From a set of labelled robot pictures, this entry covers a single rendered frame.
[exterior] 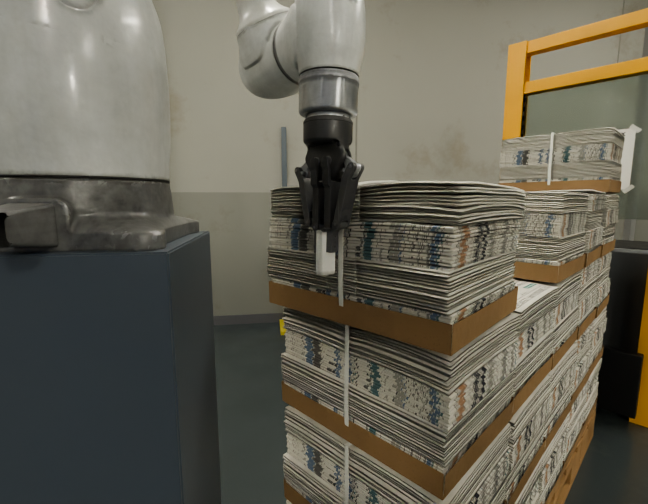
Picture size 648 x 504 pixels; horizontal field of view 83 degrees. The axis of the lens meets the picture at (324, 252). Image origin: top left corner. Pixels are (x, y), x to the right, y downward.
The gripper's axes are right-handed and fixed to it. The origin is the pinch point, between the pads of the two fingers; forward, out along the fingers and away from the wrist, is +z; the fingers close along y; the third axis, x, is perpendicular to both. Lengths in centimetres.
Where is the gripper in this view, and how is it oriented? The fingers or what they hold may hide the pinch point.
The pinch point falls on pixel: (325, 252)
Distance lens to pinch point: 57.9
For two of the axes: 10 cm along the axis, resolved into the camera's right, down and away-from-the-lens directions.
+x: -7.1, 0.8, -7.0
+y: -7.1, -1.0, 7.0
